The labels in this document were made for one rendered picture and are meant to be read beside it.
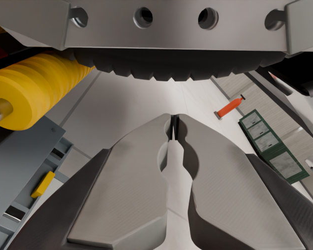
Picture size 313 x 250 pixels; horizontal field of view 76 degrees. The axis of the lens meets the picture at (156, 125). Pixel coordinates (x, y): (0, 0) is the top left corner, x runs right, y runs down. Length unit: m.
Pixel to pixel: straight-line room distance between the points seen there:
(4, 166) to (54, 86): 0.32
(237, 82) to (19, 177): 10.23
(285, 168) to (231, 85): 5.15
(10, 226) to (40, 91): 0.38
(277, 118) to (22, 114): 12.33
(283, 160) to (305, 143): 8.02
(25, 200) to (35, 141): 0.15
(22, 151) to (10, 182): 0.08
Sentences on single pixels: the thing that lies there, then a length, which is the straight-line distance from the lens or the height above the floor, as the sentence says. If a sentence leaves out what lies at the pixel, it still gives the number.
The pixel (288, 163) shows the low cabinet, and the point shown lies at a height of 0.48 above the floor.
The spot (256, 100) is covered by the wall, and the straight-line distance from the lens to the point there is 11.30.
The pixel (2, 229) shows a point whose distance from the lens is 0.57.
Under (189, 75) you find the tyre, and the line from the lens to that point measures 0.25.
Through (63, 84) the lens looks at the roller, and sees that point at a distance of 0.27.
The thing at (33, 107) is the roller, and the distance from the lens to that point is 0.22.
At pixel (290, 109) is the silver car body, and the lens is 1.34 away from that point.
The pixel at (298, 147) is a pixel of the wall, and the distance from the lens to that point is 14.36.
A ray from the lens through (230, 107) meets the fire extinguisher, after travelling 4.46.
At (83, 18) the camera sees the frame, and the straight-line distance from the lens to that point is 0.20.
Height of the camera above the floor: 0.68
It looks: 23 degrees down
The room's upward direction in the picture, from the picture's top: 51 degrees clockwise
